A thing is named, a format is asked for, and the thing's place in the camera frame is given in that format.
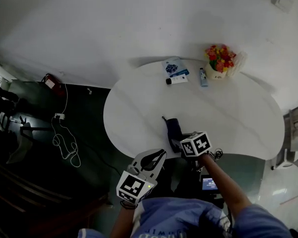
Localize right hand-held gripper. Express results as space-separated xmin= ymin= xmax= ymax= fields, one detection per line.
xmin=170 ymin=131 xmax=213 ymax=171

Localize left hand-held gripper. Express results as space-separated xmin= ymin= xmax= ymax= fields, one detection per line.
xmin=116 ymin=148 xmax=168 ymax=205

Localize dark blue cloth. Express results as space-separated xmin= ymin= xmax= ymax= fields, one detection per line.
xmin=161 ymin=116 xmax=184 ymax=154

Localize person's left forearm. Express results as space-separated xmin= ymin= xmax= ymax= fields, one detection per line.
xmin=109 ymin=202 xmax=138 ymax=238

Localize person's right forearm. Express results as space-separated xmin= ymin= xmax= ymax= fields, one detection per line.
xmin=197 ymin=154 xmax=253 ymax=219

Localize white kidney-shaped table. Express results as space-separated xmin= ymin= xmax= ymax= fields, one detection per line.
xmin=103 ymin=58 xmax=286 ymax=161

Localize person's black trousers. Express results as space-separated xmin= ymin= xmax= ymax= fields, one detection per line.
xmin=161 ymin=157 xmax=225 ymax=205

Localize black wrist band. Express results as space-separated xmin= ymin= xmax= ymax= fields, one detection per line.
xmin=119 ymin=200 xmax=139 ymax=210

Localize small black monitor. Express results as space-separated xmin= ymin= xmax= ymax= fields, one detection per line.
xmin=201 ymin=175 xmax=220 ymax=191

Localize person's light blue shirt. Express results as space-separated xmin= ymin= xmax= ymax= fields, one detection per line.
xmin=78 ymin=197 xmax=293 ymax=238

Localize white tube with black cap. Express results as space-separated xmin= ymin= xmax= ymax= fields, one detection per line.
xmin=165 ymin=74 xmax=189 ymax=85

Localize small blue bottle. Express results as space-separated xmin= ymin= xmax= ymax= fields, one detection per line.
xmin=199 ymin=67 xmax=209 ymax=87

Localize blue patterned flat packet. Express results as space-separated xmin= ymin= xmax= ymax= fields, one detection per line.
xmin=161 ymin=56 xmax=190 ymax=79

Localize colourful flowers in cream pot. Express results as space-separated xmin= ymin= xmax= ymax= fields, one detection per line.
xmin=205 ymin=44 xmax=237 ymax=81

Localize white ribbed vase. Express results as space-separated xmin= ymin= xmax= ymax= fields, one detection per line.
xmin=232 ymin=51 xmax=248 ymax=77

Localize grey wooden shelf unit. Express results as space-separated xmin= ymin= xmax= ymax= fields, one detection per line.
xmin=283 ymin=105 xmax=298 ymax=154

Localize red fire extinguisher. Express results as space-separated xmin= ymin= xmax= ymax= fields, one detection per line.
xmin=41 ymin=73 xmax=66 ymax=97

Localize grey shell chair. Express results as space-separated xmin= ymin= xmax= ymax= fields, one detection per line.
xmin=6 ymin=121 xmax=53 ymax=165

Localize black office chair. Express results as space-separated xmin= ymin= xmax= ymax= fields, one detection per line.
xmin=0 ymin=77 xmax=21 ymax=134

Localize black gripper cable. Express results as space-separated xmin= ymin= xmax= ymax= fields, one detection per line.
xmin=212 ymin=147 xmax=224 ymax=160

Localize white power cable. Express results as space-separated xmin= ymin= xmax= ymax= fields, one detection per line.
xmin=51 ymin=83 xmax=81 ymax=168

